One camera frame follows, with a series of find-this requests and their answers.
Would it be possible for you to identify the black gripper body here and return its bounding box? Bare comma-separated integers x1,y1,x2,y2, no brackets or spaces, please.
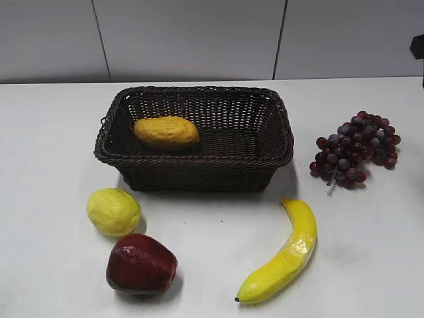
409,34,424,60

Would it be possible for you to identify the orange yellow mango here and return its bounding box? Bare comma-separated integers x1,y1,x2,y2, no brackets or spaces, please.
134,116,199,150

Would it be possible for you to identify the dark brown wicker basket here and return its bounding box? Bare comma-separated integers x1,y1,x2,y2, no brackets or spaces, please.
94,86,294,192

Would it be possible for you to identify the purple grape bunch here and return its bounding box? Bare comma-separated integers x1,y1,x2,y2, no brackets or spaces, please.
309,111,401,189

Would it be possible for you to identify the yellow banana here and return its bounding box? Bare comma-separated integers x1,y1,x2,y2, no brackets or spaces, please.
235,197,318,304

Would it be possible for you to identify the yellow lemon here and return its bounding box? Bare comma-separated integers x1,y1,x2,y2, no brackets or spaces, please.
87,188,142,237

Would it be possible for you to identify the dark red apple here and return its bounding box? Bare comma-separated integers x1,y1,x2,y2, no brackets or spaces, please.
106,233,178,295

